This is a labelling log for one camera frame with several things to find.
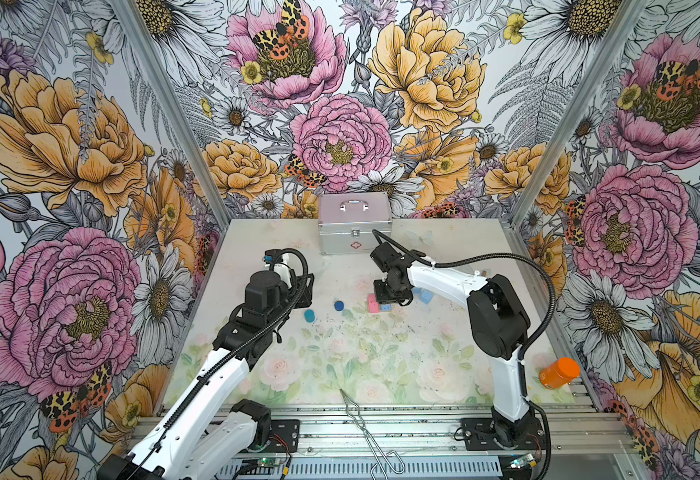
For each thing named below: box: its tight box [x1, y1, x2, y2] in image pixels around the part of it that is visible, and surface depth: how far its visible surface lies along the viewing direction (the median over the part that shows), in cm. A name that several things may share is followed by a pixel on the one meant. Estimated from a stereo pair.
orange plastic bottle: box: [539, 357, 581, 390], surface depth 78 cm
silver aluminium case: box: [318, 192, 393, 255], surface depth 107 cm
